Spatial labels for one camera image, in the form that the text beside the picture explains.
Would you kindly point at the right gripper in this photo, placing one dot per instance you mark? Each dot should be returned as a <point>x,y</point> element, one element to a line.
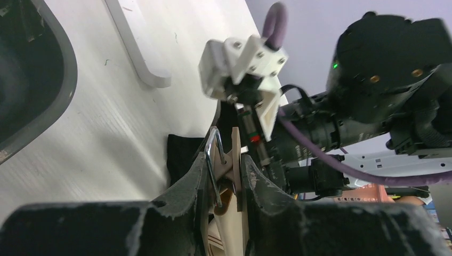
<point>264,153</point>

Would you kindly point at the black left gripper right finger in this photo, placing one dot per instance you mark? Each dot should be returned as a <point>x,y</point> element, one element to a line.
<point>277,224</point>

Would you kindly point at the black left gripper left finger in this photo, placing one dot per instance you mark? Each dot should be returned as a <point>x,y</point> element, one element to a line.
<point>174,223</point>

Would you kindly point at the black underwear white waistband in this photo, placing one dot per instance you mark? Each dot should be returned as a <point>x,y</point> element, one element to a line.
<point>182,151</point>

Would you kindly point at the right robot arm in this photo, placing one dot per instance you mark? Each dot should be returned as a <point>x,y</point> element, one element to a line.
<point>321,180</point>

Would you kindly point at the grey plastic basin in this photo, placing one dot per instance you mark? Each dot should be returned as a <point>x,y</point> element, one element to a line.
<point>38,73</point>

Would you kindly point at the white right pole base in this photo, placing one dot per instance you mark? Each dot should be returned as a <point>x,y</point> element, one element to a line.
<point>139,43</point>

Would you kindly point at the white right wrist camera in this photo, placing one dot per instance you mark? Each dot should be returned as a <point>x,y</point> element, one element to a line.
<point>234,59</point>

